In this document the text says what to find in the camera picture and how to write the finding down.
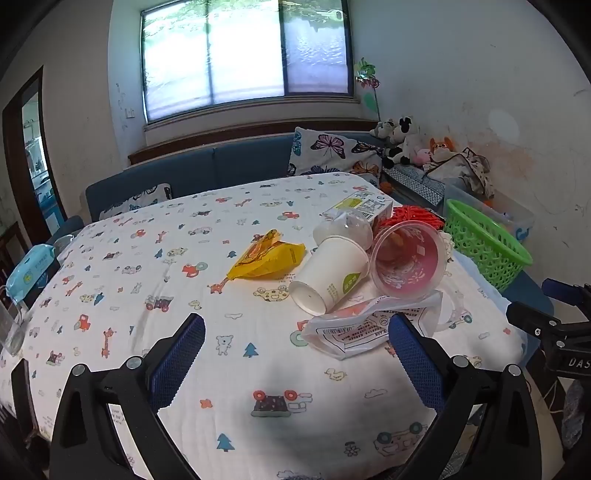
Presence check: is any yellow snack packet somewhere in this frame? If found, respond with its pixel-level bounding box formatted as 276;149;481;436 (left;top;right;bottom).
226;229;306;281

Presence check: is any blue sofa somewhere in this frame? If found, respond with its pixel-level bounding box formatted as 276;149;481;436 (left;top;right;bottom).
46;131;555;319

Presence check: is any white milk carton box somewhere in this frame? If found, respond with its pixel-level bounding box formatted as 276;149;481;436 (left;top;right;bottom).
322;193;394;223

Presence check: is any clear plastic wrapper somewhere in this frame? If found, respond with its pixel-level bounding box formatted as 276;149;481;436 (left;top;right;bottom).
302;291;465;361

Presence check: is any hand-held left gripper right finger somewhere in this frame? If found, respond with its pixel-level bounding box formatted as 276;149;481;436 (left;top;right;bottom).
388;314;542;480

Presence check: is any printed white tablecloth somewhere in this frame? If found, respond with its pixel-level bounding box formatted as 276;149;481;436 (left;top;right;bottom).
0;172;529;480

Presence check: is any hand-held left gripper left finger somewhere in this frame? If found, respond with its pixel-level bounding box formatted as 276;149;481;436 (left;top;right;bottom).
48;313;206;480

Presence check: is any white paper cup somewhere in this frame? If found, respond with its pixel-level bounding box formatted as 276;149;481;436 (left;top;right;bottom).
288;235;371;317

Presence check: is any orange fox plush toy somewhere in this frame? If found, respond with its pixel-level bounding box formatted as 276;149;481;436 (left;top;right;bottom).
428;137;456;162

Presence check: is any small butterfly pillow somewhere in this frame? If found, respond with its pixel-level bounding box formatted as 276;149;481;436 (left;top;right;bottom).
99;183;174;220

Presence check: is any brown wooden ledge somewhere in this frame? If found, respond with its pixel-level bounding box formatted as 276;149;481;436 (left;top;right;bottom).
128;121;377;164

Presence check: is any green plastic basket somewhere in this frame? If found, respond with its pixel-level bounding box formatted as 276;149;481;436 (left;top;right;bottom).
443;198;533;292

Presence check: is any clear plastic bottle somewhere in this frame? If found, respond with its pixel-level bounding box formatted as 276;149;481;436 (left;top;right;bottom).
313;213;374;250

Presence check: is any clear storage bin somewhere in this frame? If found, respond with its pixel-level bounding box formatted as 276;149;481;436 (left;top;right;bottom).
443;185;535;243

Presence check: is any dark wooden chair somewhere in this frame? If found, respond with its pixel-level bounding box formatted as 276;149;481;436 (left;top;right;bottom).
0;360;51;480

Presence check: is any clear plastic jug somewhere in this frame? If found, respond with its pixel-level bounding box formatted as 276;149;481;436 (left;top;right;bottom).
0;302;28;356

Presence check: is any blue patterned cushion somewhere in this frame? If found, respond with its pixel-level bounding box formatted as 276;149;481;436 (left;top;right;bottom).
381;165;446;206

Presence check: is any brown door frame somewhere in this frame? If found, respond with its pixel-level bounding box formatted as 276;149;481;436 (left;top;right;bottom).
2;67;68;241

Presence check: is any window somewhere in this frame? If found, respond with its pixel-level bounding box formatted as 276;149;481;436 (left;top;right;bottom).
141;0;352;123

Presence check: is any blue wet wipes pack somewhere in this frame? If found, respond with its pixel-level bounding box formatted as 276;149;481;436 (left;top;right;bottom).
6;244;57;303

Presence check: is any colourful pinwheel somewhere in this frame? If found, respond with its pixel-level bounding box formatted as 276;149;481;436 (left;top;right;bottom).
353;58;383;121

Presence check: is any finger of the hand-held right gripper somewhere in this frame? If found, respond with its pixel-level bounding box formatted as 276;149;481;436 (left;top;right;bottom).
542;278;591;309
505;301;591;346

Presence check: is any large butterfly pillow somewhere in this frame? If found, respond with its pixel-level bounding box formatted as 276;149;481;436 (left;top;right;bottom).
286;127;386;188

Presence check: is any pink plastic cup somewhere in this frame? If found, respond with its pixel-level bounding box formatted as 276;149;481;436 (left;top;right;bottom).
370;220;451;298

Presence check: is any black and white plush toy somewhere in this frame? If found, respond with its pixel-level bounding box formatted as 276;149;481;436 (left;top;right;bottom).
384;116;422;169

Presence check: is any person's right hand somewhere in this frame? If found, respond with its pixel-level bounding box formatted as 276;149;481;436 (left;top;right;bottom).
563;381;591;448

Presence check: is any beige crumpled cloth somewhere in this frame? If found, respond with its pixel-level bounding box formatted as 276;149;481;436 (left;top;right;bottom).
427;148;496;199

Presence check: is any red mesh net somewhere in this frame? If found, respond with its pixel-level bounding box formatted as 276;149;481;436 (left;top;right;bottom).
376;206;444;232

